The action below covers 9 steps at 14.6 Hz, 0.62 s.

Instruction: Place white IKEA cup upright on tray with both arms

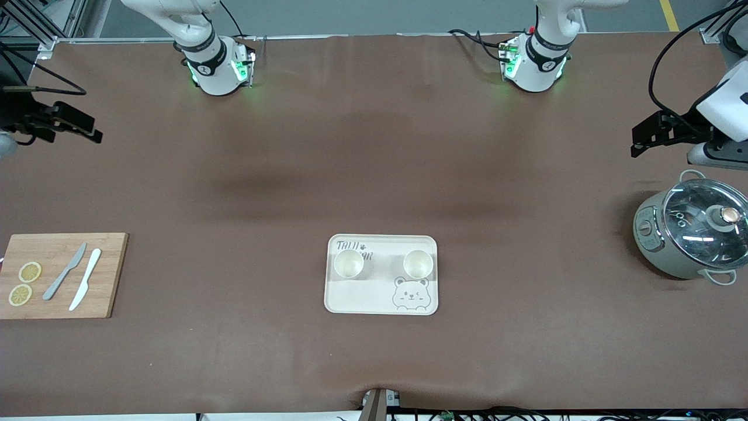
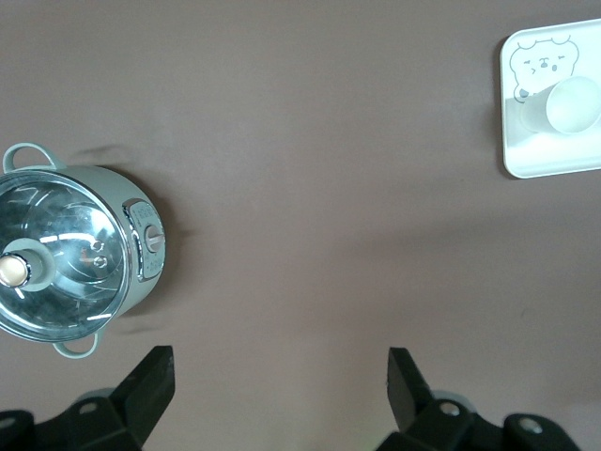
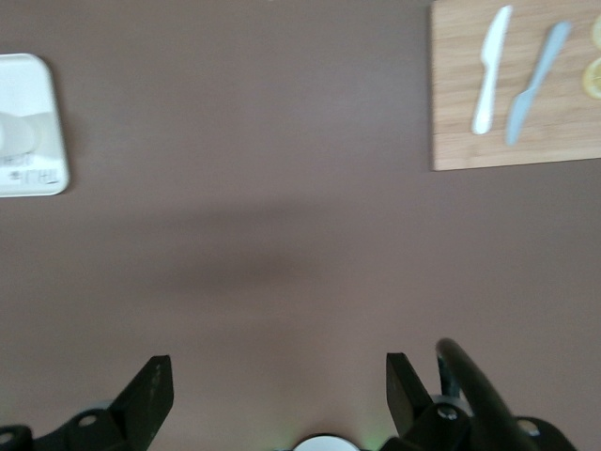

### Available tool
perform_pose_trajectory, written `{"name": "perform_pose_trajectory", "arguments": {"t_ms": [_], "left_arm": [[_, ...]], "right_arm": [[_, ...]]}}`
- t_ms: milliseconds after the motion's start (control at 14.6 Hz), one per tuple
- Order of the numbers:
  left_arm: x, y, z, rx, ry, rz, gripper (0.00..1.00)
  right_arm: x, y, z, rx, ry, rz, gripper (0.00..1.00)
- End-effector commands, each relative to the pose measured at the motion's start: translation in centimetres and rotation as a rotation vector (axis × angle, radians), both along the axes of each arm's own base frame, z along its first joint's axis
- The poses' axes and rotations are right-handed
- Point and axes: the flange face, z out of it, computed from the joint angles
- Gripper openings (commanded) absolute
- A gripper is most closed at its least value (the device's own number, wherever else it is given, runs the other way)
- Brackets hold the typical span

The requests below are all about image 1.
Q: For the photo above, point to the white IKEA cup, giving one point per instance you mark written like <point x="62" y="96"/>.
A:
<point x="418" y="265"/>
<point x="349" y="264"/>

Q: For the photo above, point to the cream bear print tray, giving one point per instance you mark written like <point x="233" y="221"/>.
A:
<point x="374" y="295"/>

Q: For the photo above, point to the white plastic knife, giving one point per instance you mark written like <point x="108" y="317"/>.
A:
<point x="87" y="275"/>

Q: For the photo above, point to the brown table mat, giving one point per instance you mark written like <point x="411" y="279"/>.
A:
<point x="350" y="146"/>

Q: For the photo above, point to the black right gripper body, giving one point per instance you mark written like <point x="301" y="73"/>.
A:
<point x="17" y="114"/>

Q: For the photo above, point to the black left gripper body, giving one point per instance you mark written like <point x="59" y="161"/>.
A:
<point x="685" y="128"/>

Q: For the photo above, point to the glass pot lid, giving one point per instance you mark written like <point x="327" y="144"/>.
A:
<point x="695" y="234"/>

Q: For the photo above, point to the metal table edge clamp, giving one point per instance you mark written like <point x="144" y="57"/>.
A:
<point x="377" y="406"/>

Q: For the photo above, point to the grey plastic knife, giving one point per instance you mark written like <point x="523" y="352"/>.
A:
<point x="64" y="272"/>

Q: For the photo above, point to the wooden cutting board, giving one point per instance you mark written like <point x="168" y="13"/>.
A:
<point x="35" y="248"/>

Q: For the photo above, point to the yellow lemon slice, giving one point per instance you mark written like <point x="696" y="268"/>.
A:
<point x="30" y="272"/>
<point x="20" y="294"/>

